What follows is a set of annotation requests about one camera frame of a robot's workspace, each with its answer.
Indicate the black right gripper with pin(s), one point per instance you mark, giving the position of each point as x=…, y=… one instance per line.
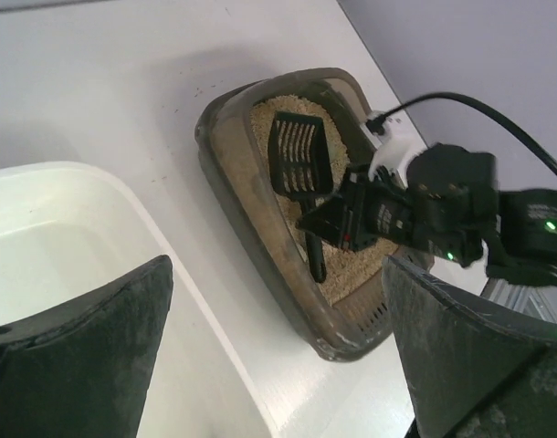
x=366, y=211

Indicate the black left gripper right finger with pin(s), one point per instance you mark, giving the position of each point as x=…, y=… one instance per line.
x=473, y=368

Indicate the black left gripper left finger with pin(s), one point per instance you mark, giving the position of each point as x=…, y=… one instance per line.
x=83, y=368

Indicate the black slotted litter scoop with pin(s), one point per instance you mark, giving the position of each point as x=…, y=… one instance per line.
x=298, y=159

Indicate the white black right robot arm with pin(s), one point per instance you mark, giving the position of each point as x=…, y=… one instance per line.
x=450, y=208

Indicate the white plastic waste tray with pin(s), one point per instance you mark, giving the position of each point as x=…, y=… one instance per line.
x=67, y=228

